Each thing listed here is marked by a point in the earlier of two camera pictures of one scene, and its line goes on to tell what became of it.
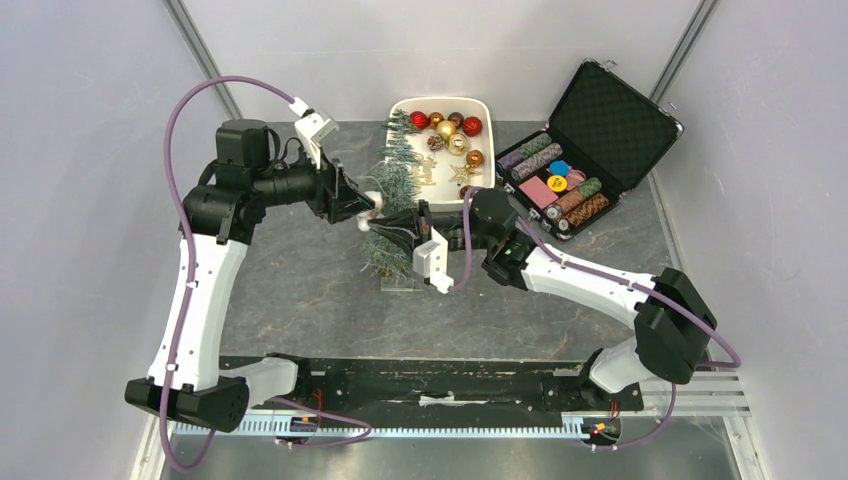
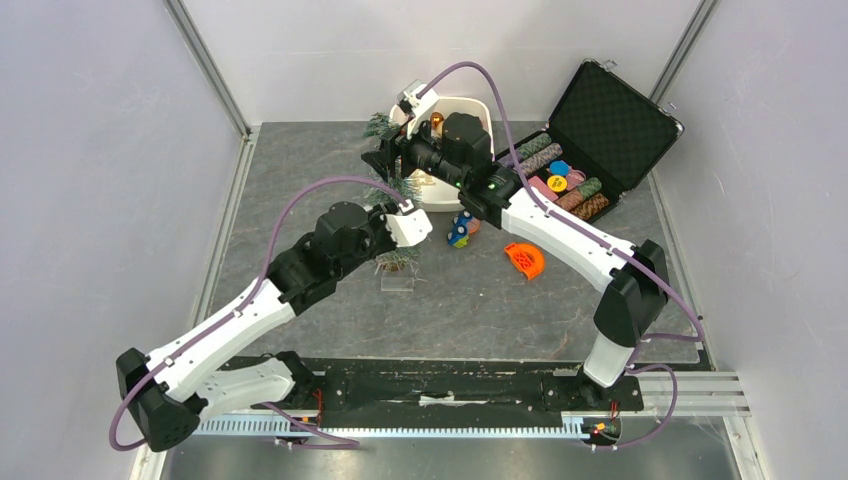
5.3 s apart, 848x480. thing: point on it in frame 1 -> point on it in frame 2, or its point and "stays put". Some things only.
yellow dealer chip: [557, 183] stays put
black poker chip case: [604, 129] stays put
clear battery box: [398, 283] stays put
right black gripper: [424, 225] -> [386, 158]
